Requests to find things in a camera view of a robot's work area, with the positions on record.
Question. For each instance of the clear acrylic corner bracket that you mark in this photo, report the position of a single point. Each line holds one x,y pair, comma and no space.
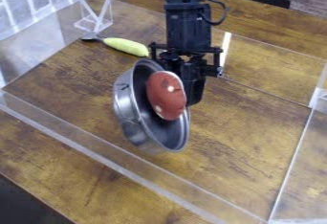
94,22

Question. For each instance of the clear acrylic tray wall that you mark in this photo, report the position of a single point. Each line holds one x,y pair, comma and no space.
254,165

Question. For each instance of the silver metal pot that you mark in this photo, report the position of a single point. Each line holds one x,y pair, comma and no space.
149,132

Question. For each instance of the red white plush mushroom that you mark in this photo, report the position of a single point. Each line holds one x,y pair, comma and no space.
166,94

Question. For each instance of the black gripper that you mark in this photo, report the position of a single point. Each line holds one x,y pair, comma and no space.
187,54

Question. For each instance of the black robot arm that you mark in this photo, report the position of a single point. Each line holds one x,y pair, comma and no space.
187,53

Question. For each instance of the yellow handled spatula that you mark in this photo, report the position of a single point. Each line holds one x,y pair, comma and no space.
121,44

